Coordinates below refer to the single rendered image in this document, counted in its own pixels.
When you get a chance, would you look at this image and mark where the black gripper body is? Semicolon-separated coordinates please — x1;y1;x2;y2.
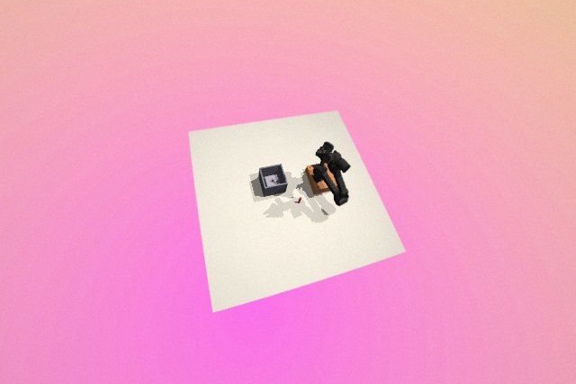
315;141;337;174

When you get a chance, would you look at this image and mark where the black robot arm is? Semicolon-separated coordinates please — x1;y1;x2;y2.
312;150;351;207

